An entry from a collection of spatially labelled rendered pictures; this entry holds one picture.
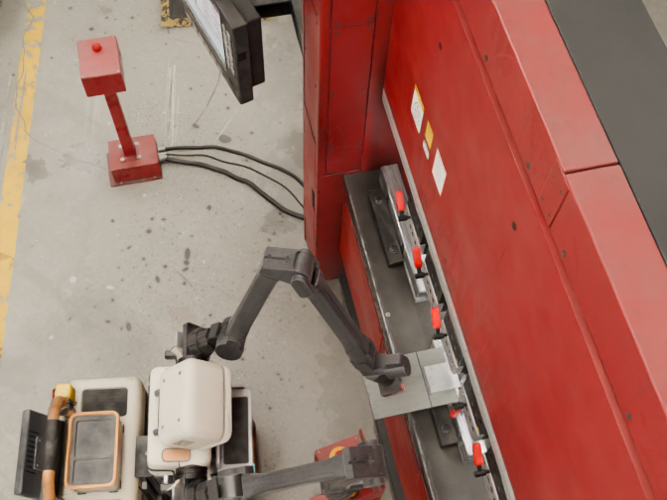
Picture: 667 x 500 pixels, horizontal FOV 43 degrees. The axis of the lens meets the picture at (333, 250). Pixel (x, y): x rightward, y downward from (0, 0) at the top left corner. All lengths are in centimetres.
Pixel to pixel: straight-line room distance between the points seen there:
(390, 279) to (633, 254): 158
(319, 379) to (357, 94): 142
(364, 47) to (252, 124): 183
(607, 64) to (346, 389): 233
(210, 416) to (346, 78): 110
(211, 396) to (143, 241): 186
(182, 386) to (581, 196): 120
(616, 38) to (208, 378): 129
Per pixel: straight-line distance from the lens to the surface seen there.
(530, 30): 161
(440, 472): 267
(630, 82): 159
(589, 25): 165
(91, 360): 379
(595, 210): 141
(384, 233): 292
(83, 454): 271
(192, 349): 241
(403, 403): 258
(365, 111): 279
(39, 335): 390
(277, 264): 208
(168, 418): 223
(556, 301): 162
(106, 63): 355
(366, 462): 208
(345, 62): 256
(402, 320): 281
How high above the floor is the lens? 345
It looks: 62 degrees down
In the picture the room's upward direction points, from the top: 3 degrees clockwise
